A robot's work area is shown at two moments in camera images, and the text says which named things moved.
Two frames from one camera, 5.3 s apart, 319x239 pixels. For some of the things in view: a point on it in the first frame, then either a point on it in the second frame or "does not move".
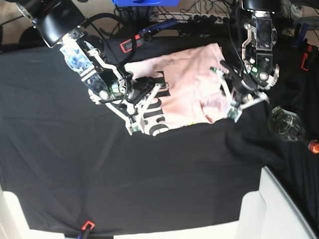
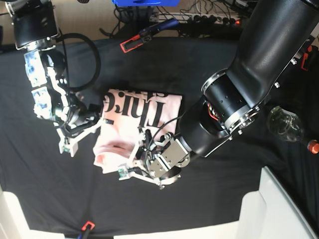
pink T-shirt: x=195 y=94 → x=123 y=111
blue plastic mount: x=145 y=3 does not move
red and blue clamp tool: x=139 y=39 does not move
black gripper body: x=241 y=84 → x=148 y=143
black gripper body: x=138 y=88 → x=80 y=117
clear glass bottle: x=289 y=126 does not move
